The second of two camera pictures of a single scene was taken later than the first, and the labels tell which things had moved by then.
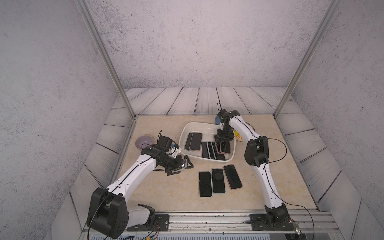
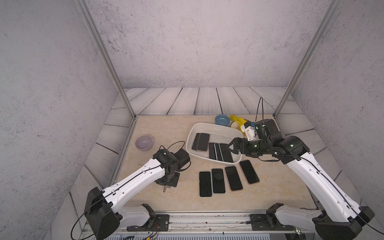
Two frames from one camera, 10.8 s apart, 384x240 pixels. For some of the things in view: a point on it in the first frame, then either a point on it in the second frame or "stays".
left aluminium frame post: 84,8 stays
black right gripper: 227,139 to 243,149
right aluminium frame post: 333,8 stays
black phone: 196,141 to 203,142
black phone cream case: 205,184 stays
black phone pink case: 233,179 stays
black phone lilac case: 188,141 to 195,145
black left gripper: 177,167 to 174,184
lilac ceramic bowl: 143,141 stays
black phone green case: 218,185 stays
